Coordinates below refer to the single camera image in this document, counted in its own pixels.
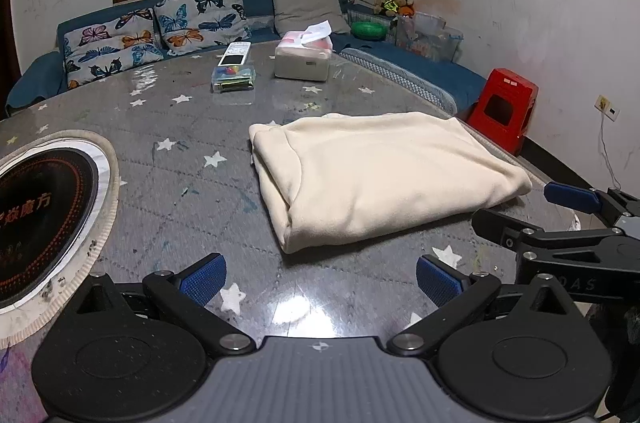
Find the white power cable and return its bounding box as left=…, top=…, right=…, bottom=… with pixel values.
left=599, top=118, right=623, bottom=191

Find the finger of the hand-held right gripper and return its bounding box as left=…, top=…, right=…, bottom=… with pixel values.
left=544, top=182, right=640, bottom=226
left=472, top=209, right=616, bottom=256

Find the red plastic stool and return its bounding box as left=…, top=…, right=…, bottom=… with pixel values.
left=467, top=68, right=540, bottom=156

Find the grey star-print tablecloth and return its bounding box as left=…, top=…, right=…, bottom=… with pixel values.
left=0, top=40, right=586, bottom=423

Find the white handheld device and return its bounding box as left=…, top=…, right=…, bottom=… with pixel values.
left=217, top=42, right=252, bottom=68

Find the green bowl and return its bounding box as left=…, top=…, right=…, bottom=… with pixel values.
left=350, top=20, right=388, bottom=41

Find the blue sofa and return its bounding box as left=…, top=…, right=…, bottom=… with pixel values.
left=5, top=0, right=488, bottom=124

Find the cream fleece garment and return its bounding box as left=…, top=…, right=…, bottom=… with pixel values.
left=248, top=112, right=533, bottom=255

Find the white tissue box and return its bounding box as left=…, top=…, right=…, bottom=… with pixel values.
left=274, top=20, right=335, bottom=81

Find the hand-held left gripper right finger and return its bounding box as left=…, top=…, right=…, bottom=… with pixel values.
left=385, top=252, right=568, bottom=356

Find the grey striped sofa cover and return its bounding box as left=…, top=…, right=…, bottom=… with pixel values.
left=340, top=48, right=458, bottom=114

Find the plain grey pillow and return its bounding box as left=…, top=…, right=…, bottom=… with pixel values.
left=271, top=0, right=351, bottom=36

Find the white wall socket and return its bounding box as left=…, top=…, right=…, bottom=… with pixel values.
left=594, top=95, right=621, bottom=121

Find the black round induction cooker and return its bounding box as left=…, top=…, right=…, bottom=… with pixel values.
left=0, top=143, right=108, bottom=316

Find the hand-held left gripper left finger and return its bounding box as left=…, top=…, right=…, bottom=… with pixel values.
left=74, top=252, right=257, bottom=356

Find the brown yellow plush toy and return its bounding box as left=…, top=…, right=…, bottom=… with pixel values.
left=372, top=0, right=416, bottom=18

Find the long butterfly print pillow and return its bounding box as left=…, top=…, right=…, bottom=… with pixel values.
left=62, top=8, right=166, bottom=90

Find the clear plastic storage bin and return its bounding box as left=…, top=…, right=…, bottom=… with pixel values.
left=396, top=12, right=463, bottom=64

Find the square butterfly print pillow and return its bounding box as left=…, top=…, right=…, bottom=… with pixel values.
left=152, top=0, right=251, bottom=56

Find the clear box of coloured bits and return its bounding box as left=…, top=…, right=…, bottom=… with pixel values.
left=211, top=64, right=257, bottom=94

